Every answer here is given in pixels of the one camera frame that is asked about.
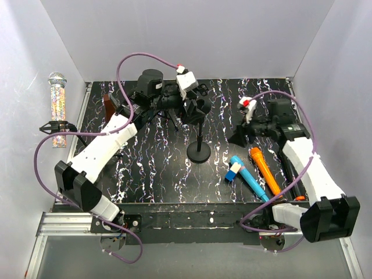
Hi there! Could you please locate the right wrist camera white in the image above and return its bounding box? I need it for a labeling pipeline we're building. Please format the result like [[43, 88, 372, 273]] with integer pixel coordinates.
[[237, 96, 257, 124]]

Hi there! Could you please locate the black microphone orange ring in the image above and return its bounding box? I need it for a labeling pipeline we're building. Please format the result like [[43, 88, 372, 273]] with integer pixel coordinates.
[[278, 148, 306, 202]]

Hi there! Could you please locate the shock mount tripod stand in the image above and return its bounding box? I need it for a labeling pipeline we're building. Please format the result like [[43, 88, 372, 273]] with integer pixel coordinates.
[[39, 120, 78, 148]]

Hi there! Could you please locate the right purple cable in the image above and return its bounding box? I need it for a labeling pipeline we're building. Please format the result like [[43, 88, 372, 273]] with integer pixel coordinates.
[[238, 90, 317, 253]]

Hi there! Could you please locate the blue white block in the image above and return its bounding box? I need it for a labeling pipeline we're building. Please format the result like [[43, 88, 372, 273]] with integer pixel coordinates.
[[225, 162, 241, 182]]

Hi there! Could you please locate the black tripod mic stand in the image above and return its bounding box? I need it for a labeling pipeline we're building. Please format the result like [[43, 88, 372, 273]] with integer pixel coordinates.
[[156, 110, 179, 132]]

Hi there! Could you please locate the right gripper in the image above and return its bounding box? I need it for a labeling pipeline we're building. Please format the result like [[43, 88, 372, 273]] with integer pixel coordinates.
[[227, 110, 275, 148]]

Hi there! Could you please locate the brown red box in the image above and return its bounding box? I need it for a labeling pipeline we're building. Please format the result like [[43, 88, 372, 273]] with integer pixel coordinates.
[[103, 94, 116, 123]]

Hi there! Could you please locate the round base stand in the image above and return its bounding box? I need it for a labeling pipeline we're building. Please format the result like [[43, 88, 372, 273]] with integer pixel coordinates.
[[187, 83, 212, 163]]

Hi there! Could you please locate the purple cable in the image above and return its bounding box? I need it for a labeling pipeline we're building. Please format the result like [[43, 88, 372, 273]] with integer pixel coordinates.
[[238, 90, 317, 253], [34, 52, 187, 264]]

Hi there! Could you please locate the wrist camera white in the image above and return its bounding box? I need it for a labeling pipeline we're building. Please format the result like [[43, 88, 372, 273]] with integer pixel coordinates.
[[176, 71, 199, 101], [237, 96, 257, 124]]

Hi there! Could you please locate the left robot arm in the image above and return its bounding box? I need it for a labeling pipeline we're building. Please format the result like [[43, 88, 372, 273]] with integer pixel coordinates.
[[55, 69, 211, 233]]

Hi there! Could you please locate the aluminium frame rail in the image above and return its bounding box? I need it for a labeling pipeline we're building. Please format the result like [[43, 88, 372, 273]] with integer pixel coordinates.
[[26, 213, 363, 278]]

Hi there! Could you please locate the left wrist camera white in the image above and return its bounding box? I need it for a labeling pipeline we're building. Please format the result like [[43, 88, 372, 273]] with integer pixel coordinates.
[[176, 71, 199, 101]]

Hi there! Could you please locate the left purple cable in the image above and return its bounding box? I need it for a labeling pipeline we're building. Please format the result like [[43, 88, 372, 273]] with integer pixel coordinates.
[[34, 52, 187, 264]]

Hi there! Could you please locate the glitter silver microphone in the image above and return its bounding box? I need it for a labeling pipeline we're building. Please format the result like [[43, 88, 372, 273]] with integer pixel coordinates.
[[48, 71, 69, 148]]

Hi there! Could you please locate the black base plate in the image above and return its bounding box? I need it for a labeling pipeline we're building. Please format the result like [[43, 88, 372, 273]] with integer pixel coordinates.
[[78, 202, 332, 246]]

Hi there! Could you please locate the cyan toy microphone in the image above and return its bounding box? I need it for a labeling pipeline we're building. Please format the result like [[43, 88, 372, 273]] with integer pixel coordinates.
[[230, 156, 269, 202]]

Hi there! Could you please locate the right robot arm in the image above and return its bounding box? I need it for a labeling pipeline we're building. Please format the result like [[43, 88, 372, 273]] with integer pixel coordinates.
[[228, 97, 360, 242]]

